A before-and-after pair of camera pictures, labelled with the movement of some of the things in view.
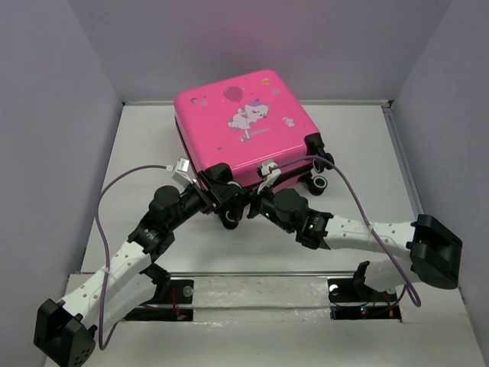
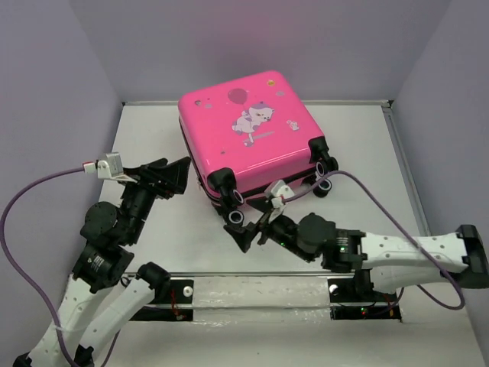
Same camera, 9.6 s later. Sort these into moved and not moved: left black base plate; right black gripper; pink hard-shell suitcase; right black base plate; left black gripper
Moved: right black gripper; left black gripper
Not moved: right black base plate; pink hard-shell suitcase; left black base plate
